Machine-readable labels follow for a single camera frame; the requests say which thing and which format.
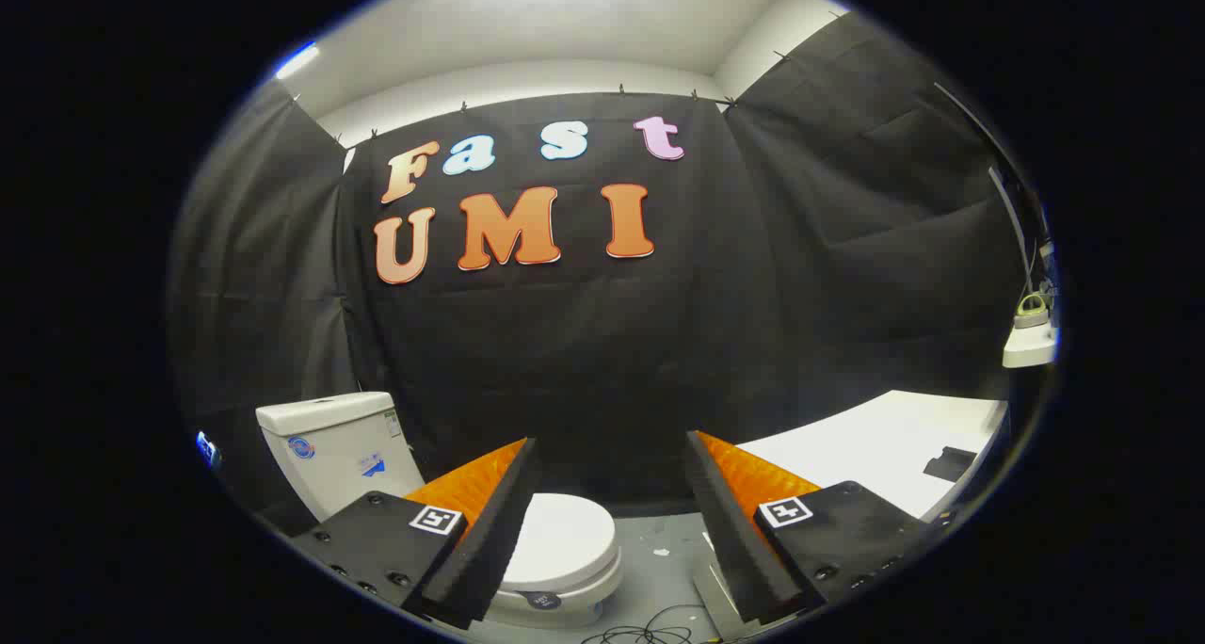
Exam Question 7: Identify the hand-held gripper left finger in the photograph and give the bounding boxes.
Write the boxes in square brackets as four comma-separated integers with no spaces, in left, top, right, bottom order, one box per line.
[287,437,544,631]

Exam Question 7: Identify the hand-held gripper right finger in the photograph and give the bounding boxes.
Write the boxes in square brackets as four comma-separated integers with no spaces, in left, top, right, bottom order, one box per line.
[684,429,942,626]

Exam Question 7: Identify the white toilet bowl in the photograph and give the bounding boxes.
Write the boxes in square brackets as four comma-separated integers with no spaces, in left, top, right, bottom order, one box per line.
[485,557,624,629]

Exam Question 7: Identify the white drawer cabinet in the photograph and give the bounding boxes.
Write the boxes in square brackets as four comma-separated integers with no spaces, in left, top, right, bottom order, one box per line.
[734,390,1010,523]

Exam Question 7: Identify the flat black object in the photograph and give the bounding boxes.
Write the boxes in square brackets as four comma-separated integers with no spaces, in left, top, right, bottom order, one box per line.
[924,446,978,483]

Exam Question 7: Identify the black backdrop cloth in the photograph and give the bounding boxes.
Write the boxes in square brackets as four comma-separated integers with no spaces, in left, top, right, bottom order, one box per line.
[169,8,1036,532]

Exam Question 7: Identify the white shelf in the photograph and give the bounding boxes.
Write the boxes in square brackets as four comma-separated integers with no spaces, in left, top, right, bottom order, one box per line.
[1002,324,1060,369]

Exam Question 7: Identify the black cable bundle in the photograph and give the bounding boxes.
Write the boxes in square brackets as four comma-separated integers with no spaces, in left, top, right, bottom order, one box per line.
[581,604,718,644]

